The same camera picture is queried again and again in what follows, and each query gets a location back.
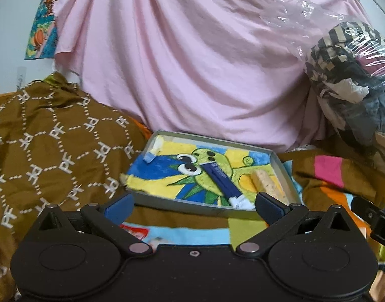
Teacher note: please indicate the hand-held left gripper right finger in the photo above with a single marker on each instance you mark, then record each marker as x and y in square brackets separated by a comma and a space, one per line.
[268, 203]

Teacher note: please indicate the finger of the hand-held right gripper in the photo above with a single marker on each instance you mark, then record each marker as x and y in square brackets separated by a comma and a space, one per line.
[367, 209]

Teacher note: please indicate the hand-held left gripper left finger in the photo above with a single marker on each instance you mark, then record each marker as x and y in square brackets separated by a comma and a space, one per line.
[120, 206]

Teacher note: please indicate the pale cracker packet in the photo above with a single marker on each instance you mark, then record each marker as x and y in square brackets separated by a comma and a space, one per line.
[268, 184]

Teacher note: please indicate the red nut packet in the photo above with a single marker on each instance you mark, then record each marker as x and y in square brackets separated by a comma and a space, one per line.
[134, 231]

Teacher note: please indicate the blue snack packet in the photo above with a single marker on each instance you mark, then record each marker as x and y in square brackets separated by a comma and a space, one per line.
[220, 179]

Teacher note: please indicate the grey tray with cartoon painting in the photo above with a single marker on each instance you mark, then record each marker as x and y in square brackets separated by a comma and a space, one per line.
[180, 206]

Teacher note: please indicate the colourful patchwork blanket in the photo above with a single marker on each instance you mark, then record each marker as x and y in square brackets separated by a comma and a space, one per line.
[321, 170]

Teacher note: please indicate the orange cloth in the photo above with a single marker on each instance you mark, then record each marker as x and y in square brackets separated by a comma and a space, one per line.
[143, 130]

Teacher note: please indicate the brown patterned cloth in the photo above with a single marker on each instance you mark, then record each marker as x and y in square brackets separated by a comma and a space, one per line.
[54, 132]

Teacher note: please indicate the clear plastic bag of clothes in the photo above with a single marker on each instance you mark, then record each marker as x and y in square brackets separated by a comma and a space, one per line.
[353, 85]

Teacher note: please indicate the pink cloth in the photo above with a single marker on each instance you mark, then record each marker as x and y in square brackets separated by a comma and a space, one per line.
[180, 53]

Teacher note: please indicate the cartoon wall poster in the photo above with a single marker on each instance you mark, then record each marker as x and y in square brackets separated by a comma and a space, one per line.
[41, 37]

